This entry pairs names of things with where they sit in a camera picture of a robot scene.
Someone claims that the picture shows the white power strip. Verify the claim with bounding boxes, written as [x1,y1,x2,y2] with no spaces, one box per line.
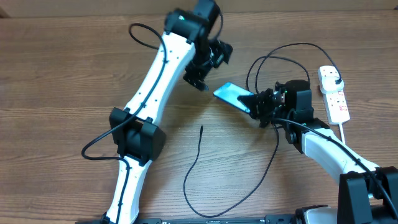
[318,65,350,125]

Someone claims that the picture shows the white charger adapter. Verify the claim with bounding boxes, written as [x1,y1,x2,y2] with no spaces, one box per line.
[320,77,345,94]

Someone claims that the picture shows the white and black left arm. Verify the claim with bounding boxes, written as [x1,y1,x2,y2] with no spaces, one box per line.
[100,0,233,223]

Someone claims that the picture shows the blue smartphone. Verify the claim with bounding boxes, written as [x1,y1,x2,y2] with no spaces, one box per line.
[213,82,253,114]

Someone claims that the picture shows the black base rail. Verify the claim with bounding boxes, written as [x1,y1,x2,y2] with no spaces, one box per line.
[74,213,299,224]

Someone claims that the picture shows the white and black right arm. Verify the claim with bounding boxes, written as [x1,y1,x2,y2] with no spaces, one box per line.
[237,80,397,223]

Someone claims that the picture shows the black charging cable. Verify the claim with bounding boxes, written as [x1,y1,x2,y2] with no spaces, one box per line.
[182,42,343,218]

